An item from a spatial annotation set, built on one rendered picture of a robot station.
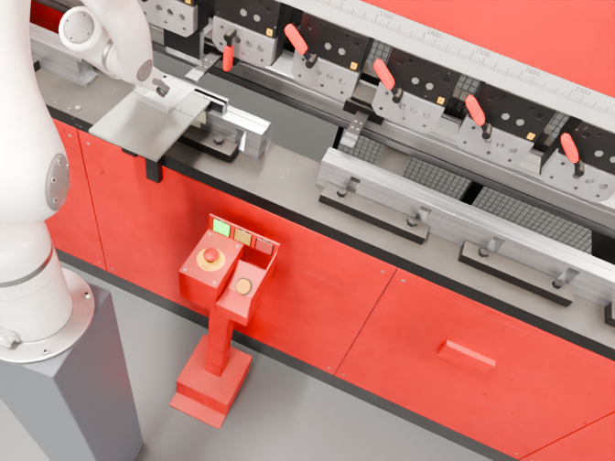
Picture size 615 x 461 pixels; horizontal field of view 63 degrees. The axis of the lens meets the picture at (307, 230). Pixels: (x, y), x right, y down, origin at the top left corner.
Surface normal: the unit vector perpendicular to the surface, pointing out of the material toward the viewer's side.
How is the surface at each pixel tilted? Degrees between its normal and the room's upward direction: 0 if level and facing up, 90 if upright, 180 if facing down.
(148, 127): 0
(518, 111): 90
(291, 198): 0
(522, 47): 90
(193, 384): 0
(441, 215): 90
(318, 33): 90
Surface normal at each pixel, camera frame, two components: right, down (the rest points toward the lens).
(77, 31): -0.12, -0.04
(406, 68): -0.36, 0.69
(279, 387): 0.19, -0.61
